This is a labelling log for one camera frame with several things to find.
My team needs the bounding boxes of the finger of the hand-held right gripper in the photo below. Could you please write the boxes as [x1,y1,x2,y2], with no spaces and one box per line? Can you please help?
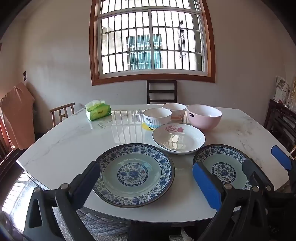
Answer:
[271,145,294,172]
[242,159,274,192]

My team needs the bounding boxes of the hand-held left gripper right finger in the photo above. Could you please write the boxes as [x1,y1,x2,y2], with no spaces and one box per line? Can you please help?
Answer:
[192,162,275,241]

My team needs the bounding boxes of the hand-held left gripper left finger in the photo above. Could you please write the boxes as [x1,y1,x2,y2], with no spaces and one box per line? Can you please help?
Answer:
[24,161,101,241]

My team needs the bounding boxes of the small blue floral plate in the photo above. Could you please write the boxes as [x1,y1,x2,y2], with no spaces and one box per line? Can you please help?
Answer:
[192,144,253,190]

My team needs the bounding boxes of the large blue floral plate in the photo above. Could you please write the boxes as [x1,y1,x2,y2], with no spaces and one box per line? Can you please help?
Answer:
[92,143,175,208]

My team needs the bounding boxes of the white ribbed bowl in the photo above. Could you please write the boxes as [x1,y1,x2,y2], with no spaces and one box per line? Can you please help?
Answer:
[143,108,172,129]

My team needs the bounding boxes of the dark wooden chair right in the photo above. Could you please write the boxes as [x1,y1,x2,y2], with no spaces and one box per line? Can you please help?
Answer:
[264,98,296,160]

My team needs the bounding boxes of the dark wooden chair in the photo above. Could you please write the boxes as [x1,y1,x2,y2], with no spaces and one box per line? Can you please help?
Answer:
[147,80,177,105]
[264,98,296,160]

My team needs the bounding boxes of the white plate with pink flowers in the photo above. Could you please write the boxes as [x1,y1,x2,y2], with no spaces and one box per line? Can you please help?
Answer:
[152,123,206,155]

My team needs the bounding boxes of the large pink bowl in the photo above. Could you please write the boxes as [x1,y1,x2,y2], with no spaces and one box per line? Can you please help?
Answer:
[186,104,223,130]

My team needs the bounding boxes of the folded newspaper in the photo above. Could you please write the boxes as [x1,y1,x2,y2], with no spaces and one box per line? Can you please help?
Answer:
[274,75,290,105]

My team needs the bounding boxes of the green tissue pack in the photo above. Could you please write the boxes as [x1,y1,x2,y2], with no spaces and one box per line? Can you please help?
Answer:
[85,100,112,121]

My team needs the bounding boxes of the light wooden chair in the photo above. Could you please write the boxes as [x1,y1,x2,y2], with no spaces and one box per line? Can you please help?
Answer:
[49,102,75,127]

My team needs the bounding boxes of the white bowl with speckled pattern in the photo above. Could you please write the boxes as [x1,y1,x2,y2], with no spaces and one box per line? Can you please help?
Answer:
[162,103,187,121]

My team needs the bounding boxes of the yellow round coaster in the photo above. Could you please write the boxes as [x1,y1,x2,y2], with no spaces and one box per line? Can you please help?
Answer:
[142,122,160,131]

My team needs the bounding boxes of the orange cloth cover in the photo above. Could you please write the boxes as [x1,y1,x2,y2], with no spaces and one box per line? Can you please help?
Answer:
[0,82,36,151]

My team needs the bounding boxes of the barred window with wooden frame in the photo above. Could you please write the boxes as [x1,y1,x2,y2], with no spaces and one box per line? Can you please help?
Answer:
[89,0,216,86]

